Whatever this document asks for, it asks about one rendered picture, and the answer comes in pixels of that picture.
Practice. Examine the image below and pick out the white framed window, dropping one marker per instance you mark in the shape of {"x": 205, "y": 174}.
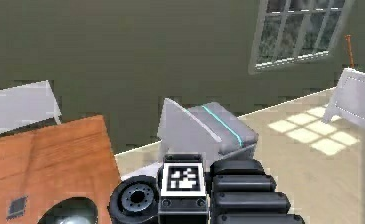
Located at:
{"x": 296, "y": 31}

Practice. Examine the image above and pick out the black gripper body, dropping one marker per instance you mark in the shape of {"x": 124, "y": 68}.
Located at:
{"x": 135, "y": 200}

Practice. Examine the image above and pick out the brown wooden table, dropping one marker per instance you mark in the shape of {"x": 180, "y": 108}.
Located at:
{"x": 56, "y": 160}

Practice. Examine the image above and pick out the orange thin pole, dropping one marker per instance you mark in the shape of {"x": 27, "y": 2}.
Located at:
{"x": 349, "y": 50}

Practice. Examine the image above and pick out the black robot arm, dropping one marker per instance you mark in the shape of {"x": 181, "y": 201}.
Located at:
{"x": 236, "y": 196}

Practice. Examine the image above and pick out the small grey square object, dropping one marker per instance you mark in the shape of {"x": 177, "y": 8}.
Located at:
{"x": 17, "y": 206}

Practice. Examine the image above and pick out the black round bowl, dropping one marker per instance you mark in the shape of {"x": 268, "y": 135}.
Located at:
{"x": 70, "y": 211}

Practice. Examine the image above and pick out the white chair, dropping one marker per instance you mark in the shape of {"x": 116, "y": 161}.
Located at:
{"x": 351, "y": 98}
{"x": 21, "y": 105}

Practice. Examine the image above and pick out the grey armchair with teal stripe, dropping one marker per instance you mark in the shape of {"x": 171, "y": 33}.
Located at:
{"x": 203, "y": 133}

